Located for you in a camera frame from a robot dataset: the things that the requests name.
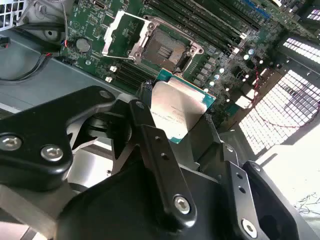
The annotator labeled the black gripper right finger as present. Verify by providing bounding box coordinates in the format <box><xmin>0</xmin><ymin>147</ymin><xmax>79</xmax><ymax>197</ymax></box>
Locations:
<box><xmin>189</xmin><ymin>113</ymin><xmax>301</xmax><ymax>240</ymax></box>

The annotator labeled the silver CPU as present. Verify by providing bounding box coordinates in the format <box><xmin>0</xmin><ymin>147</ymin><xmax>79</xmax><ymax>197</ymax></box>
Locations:
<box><xmin>149</xmin><ymin>67</ymin><xmax>217</xmax><ymax>145</ymax></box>

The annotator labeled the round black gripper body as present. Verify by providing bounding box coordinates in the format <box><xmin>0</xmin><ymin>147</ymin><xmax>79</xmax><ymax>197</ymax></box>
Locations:
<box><xmin>56</xmin><ymin>159</ymin><xmax>241</xmax><ymax>240</ymax></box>

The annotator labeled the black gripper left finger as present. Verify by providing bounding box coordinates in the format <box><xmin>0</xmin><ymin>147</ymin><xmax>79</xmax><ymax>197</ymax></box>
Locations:
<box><xmin>0</xmin><ymin>86</ymin><xmax>198</xmax><ymax>230</ymax></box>

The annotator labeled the metal CPU socket cover frame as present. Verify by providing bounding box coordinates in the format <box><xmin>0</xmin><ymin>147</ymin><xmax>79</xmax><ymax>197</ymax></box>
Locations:
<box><xmin>101</xmin><ymin>10</ymin><xmax>157</xmax><ymax>63</ymax></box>

